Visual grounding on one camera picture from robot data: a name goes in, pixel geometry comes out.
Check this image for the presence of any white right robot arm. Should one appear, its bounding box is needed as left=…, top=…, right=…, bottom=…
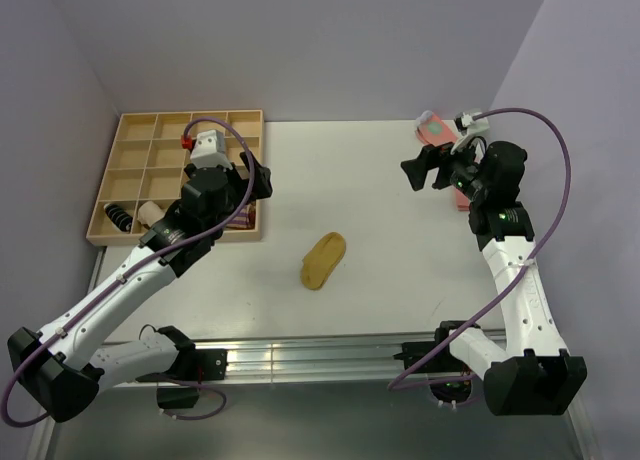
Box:
left=401, top=141, right=587, bottom=416

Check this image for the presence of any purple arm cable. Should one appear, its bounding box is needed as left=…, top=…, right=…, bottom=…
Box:
left=387, top=106, right=572, bottom=392
left=0, top=115, right=258, bottom=426

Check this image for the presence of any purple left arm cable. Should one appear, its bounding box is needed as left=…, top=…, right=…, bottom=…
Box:
left=0, top=115, right=258, bottom=426

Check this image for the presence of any wooden compartment tray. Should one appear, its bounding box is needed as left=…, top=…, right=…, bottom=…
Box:
left=86, top=109, right=264, bottom=246

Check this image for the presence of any purple striped rolled sock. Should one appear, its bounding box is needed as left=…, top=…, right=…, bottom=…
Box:
left=227, top=203, right=256, bottom=230

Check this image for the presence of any aluminium mounting rail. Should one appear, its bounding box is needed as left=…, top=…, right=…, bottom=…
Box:
left=99, top=329, right=511, bottom=387

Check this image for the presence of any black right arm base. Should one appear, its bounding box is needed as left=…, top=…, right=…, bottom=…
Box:
left=393, top=321, right=473, bottom=408

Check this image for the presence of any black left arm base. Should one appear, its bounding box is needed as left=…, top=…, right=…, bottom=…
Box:
left=136, top=324, right=228, bottom=416

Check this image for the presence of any black white striped rolled sock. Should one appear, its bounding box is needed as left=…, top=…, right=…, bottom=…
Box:
left=104, top=203, right=133, bottom=233

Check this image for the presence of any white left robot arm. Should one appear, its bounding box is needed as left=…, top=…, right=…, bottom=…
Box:
left=7, top=152, right=273, bottom=423

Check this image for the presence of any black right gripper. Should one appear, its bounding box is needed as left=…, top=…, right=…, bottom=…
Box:
left=401, top=133, right=489, bottom=202

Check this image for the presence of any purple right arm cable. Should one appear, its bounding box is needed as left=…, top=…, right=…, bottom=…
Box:
left=387, top=106, right=572, bottom=392

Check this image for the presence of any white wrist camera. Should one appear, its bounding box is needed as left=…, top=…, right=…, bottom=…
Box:
left=451, top=110, right=490, bottom=154
left=190, top=129, right=231, bottom=169

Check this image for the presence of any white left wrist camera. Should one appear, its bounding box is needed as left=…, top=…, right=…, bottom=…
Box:
left=190, top=129, right=231, bottom=169

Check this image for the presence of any beige rolled sock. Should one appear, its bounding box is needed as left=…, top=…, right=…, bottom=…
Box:
left=137, top=201, right=165, bottom=227

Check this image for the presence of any yellow sock pair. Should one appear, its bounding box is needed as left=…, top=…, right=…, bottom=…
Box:
left=300, top=232, right=346, bottom=290

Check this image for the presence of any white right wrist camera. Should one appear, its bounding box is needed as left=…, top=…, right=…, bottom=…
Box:
left=451, top=110, right=490, bottom=154

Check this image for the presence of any pink patterned sock pair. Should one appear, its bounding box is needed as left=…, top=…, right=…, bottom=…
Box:
left=414, top=110, right=487, bottom=212

